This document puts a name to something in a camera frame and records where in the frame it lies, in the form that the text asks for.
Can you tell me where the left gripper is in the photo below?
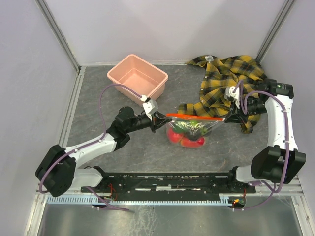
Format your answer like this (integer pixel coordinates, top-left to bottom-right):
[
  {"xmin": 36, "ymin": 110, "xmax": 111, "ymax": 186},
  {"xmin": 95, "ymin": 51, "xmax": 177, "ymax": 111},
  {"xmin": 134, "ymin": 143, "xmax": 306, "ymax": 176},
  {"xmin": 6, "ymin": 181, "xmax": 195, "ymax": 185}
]
[{"xmin": 126, "ymin": 110, "xmax": 172, "ymax": 133}]

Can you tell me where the clear zip top bag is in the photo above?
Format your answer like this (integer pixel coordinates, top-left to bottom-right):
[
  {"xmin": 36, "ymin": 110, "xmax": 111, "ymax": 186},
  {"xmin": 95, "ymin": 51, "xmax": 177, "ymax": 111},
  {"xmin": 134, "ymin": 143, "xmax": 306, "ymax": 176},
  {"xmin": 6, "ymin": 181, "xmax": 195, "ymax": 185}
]
[{"xmin": 166, "ymin": 114, "xmax": 224, "ymax": 146}]

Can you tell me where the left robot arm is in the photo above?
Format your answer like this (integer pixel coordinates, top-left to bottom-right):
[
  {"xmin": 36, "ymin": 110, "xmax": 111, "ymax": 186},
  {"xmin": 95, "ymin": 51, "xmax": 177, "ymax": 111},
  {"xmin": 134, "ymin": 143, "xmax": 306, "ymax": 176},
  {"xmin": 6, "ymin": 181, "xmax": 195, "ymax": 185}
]
[{"xmin": 35, "ymin": 107, "xmax": 172, "ymax": 197}]

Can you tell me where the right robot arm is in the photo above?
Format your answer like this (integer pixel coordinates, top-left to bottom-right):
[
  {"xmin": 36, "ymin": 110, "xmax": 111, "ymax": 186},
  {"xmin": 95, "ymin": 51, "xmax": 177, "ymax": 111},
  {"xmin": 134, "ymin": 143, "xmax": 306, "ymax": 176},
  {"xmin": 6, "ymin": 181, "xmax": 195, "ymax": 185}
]
[{"xmin": 224, "ymin": 79, "xmax": 306, "ymax": 192}]

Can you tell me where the dark green fake avocado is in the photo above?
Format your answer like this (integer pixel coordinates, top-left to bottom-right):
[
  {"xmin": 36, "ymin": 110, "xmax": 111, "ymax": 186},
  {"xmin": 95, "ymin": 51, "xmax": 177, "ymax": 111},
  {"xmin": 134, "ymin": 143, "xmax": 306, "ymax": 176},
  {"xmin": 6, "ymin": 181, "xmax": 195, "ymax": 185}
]
[{"xmin": 172, "ymin": 121, "xmax": 190, "ymax": 133}]

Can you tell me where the green fake apple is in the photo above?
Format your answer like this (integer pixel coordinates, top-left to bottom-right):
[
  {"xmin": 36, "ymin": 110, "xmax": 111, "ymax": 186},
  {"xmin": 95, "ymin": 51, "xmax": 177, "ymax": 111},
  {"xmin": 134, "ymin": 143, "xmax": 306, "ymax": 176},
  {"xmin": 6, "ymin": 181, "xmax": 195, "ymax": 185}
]
[{"xmin": 189, "ymin": 120, "xmax": 200, "ymax": 127}]

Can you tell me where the dark fake plum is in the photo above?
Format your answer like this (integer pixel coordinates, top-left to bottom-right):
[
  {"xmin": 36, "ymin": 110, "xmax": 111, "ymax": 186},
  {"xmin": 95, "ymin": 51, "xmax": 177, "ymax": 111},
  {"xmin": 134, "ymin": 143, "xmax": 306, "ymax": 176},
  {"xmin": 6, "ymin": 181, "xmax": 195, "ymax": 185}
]
[{"xmin": 185, "ymin": 130, "xmax": 204, "ymax": 141}]

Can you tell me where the yellow plaid shirt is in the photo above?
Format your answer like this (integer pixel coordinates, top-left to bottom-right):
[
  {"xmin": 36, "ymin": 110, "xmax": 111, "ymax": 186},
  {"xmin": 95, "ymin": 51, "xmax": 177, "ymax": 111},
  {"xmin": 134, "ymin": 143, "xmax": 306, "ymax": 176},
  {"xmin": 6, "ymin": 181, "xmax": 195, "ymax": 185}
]
[{"xmin": 176, "ymin": 55, "xmax": 269, "ymax": 134}]

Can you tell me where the pink plastic bin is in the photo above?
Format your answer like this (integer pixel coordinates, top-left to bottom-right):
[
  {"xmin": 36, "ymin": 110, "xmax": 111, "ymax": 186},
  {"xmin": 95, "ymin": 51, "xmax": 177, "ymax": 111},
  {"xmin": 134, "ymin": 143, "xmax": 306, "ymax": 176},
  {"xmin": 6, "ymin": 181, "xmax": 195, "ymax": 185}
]
[{"xmin": 107, "ymin": 54, "xmax": 168, "ymax": 100}]

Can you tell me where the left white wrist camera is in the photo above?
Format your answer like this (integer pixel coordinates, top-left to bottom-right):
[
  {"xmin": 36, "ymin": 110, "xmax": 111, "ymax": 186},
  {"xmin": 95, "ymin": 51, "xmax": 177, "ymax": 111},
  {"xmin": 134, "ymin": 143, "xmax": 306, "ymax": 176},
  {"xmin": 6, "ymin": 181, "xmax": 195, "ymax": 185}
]
[{"xmin": 140, "ymin": 95, "xmax": 158, "ymax": 121}]

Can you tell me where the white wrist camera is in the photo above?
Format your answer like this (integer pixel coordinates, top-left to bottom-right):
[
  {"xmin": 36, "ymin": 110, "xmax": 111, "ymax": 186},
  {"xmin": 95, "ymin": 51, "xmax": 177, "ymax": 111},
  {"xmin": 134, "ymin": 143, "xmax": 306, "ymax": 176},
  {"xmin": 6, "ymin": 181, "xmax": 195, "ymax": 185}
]
[
  {"xmin": 224, "ymin": 86, "xmax": 241, "ymax": 109},
  {"xmin": 140, "ymin": 95, "xmax": 158, "ymax": 121}
]

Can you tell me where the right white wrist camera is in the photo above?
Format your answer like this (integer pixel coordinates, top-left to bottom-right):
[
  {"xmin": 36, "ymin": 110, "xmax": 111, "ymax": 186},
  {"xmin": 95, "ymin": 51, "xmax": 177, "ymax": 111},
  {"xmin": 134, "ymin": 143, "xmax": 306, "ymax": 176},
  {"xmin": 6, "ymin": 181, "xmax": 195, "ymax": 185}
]
[{"xmin": 224, "ymin": 86, "xmax": 241, "ymax": 109}]

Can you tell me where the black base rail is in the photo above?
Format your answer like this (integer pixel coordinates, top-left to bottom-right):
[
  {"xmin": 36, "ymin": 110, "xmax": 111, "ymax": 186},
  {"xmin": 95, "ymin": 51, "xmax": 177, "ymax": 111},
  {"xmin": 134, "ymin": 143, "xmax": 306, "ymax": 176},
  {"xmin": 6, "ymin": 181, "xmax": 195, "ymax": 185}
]
[{"xmin": 93, "ymin": 170, "xmax": 256, "ymax": 202}]

